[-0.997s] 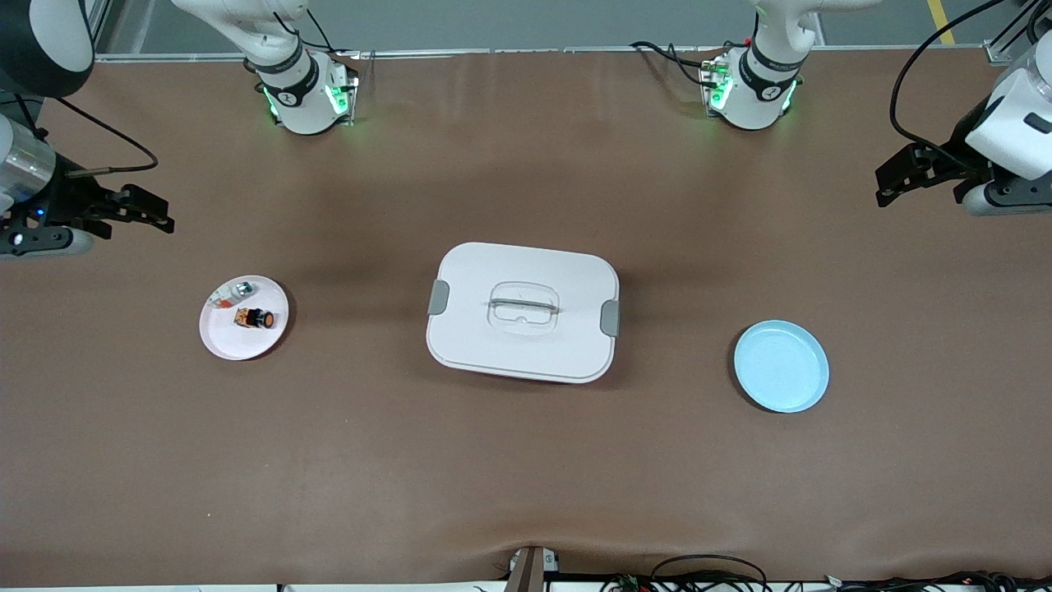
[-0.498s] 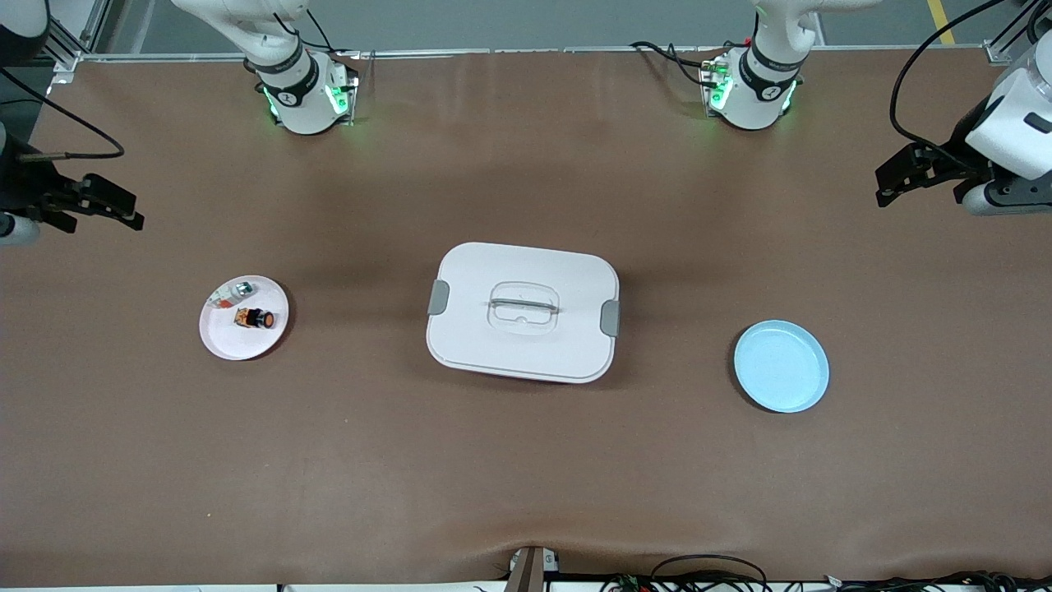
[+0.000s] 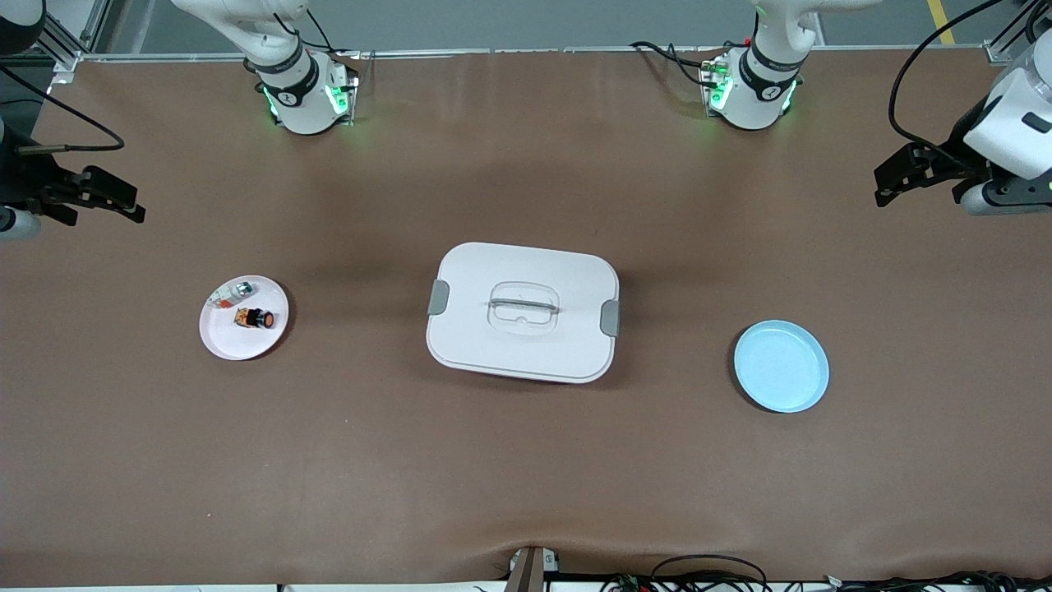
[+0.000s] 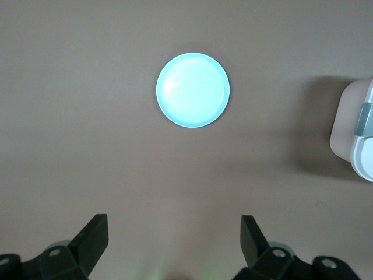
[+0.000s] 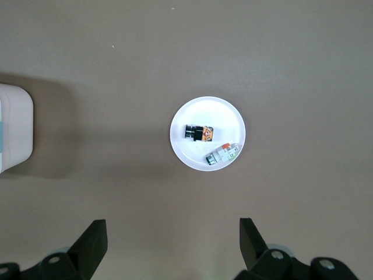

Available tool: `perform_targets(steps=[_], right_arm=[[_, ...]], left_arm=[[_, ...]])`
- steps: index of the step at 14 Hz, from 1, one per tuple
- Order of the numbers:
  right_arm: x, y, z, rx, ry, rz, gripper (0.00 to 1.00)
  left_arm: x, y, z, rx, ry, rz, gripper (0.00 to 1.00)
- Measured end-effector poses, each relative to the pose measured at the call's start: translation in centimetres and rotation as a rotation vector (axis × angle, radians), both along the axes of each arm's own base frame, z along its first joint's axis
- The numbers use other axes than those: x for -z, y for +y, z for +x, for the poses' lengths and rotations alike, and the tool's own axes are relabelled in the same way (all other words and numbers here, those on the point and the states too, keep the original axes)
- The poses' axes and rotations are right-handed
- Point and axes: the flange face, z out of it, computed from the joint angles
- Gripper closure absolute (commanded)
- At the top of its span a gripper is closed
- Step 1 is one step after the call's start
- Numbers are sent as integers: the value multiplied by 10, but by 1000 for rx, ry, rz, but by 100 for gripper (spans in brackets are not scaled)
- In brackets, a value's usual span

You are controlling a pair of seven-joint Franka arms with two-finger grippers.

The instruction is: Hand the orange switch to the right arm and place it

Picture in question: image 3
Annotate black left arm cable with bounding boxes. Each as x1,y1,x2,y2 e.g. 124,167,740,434
887,0,1038,157

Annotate looped black cable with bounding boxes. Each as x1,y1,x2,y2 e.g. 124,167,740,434
648,554,770,592

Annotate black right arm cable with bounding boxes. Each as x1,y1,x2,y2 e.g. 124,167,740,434
0,64,126,155

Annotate black base cable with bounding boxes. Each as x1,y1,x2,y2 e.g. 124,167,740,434
630,40,729,88

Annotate black cable bundle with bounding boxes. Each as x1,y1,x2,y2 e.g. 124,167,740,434
771,570,1052,592

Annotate aluminium frame strut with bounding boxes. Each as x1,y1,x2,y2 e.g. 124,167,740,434
981,0,1052,66
37,0,113,83

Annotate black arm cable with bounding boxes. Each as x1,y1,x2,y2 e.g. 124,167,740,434
887,0,1038,157
0,64,126,155

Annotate white lidded storage box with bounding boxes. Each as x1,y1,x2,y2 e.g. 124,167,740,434
426,242,621,385

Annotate grey metal table bracket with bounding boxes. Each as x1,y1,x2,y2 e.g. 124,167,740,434
505,545,562,592

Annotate pale pink round plate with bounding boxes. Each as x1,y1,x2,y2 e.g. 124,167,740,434
199,275,290,361

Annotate light blue round plate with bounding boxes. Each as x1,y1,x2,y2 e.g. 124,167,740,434
733,320,830,414

